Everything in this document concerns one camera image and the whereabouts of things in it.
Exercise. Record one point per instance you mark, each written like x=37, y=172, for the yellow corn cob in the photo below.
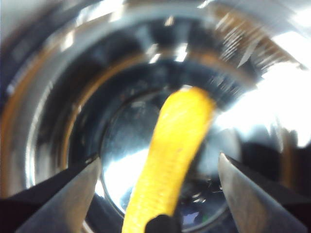
x=170, y=145

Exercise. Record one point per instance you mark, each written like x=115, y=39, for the pale green electric steamer pot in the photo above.
x=73, y=97

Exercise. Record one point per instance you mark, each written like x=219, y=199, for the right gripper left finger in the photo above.
x=56, y=206

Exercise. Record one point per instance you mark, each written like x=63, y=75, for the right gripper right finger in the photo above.
x=255, y=201

